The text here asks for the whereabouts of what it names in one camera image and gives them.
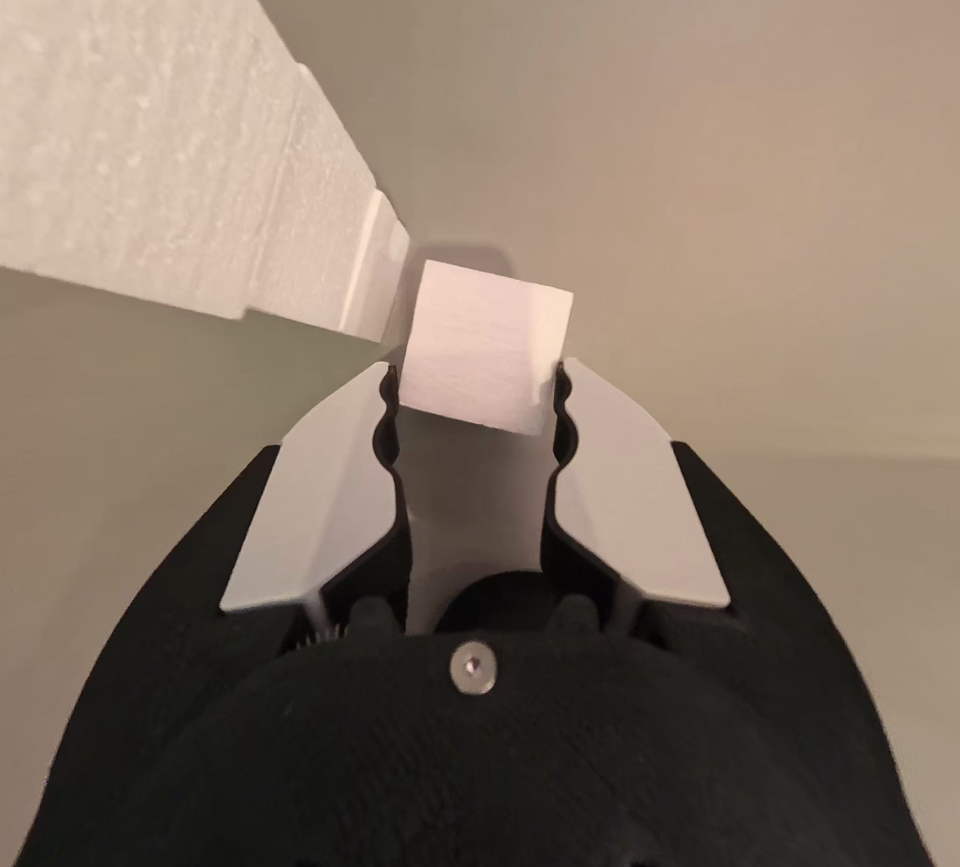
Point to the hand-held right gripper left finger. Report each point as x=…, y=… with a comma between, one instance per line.
x=315, y=507

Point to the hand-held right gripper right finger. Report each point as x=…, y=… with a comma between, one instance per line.
x=637, y=507

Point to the white hard foam cube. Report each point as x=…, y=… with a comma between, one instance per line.
x=480, y=349
x=375, y=274
x=315, y=222
x=127, y=117

